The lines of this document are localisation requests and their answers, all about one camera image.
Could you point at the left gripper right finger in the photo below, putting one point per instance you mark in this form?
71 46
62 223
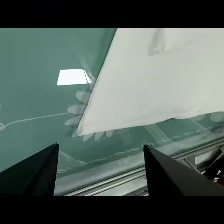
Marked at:
173 176

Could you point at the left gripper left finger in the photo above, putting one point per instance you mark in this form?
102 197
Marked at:
31 176

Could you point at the white T-shirt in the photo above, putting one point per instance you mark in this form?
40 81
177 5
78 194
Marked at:
156 86

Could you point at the silver frame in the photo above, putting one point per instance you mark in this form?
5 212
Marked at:
110 181

